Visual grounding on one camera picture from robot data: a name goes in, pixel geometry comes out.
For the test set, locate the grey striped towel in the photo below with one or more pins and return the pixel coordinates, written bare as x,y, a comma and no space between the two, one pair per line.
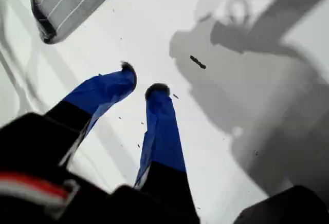
66,3

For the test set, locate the small dark fluff scrap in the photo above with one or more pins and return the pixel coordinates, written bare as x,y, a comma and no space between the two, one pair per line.
198,62

